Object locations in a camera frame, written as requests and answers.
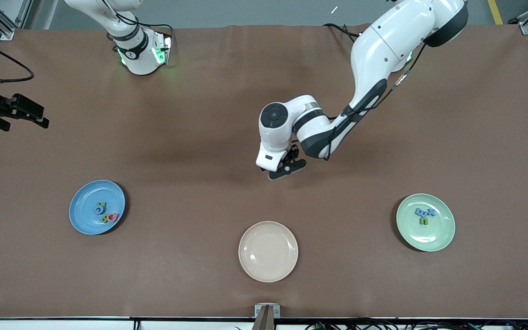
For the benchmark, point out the pink foam letter Q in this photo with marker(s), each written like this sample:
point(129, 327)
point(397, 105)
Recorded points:
point(117, 217)

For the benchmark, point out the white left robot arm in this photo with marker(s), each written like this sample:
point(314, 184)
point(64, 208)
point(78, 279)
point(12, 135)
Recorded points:
point(383, 46)

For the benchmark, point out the brown table mat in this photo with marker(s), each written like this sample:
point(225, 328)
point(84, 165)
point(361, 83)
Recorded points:
point(200, 114)

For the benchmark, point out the blue foam letter m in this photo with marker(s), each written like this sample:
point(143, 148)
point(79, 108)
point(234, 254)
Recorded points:
point(420, 212)

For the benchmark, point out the blue foam letter G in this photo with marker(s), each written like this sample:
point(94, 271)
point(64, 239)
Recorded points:
point(95, 210)

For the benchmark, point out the green plate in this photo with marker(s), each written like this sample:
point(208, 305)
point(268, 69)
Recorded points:
point(438, 233)

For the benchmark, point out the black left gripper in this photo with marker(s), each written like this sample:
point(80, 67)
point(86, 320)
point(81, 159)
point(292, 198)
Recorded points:
point(293, 154)

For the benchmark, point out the white table edge rail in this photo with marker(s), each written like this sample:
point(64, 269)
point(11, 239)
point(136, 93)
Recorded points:
point(39, 325)

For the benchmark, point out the beige plate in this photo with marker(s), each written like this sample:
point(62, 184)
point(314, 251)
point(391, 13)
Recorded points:
point(268, 251)

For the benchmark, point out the camera mast pole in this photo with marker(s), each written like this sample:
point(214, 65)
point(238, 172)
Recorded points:
point(265, 323)

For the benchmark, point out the green foam letter B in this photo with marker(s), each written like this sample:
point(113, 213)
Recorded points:
point(104, 219)

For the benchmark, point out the blue plate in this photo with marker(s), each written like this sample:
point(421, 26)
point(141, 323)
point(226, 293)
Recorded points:
point(85, 215)

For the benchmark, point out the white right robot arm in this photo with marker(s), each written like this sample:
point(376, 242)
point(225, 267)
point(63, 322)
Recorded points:
point(140, 59)

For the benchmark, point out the silver metal clamp bracket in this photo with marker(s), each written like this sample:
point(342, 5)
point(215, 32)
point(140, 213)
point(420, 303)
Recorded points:
point(258, 310)

